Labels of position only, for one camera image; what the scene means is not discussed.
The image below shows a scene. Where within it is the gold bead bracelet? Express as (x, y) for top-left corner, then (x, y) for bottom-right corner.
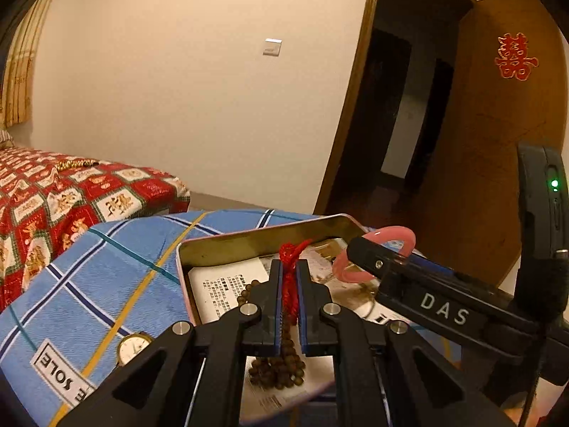
(54, 159), (101, 171)

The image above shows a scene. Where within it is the yellow curtain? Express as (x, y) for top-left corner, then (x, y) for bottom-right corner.
(0, 0), (60, 128)

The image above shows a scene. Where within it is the pink bangle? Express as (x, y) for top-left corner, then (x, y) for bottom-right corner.
(333, 227), (417, 284)

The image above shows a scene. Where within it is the gold wristwatch dark strap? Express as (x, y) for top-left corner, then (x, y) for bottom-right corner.
(116, 333), (154, 368)

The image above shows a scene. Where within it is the pink tin box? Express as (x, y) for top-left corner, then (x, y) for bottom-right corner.
(175, 213), (427, 412)

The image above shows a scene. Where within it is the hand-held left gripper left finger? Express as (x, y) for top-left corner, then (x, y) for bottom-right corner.
(58, 260), (285, 427)

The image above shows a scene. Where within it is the wooden door frame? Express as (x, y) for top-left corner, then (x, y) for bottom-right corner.
(313, 0), (383, 216)

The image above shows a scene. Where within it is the red patterned blanket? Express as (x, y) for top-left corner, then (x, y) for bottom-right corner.
(0, 147), (192, 313)

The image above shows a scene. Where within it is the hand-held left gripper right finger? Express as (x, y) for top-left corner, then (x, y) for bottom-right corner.
(297, 260), (516, 427)

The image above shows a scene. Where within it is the red paper door decoration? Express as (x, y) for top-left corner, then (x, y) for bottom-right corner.
(495, 33), (539, 81)

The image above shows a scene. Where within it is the blue plaid blanket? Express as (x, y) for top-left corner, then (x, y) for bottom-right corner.
(0, 209), (445, 427)

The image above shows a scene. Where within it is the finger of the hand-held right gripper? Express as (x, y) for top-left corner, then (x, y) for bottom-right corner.
(411, 253), (512, 298)
(346, 237), (552, 361)

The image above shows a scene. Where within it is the wooden door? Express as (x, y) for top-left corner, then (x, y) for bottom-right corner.
(413, 0), (569, 286)

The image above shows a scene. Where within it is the wooden bead bracelet red tassel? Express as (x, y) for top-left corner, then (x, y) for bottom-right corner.
(235, 239), (314, 390)

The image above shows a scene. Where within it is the black cable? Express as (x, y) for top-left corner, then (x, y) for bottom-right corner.
(520, 356), (545, 427)

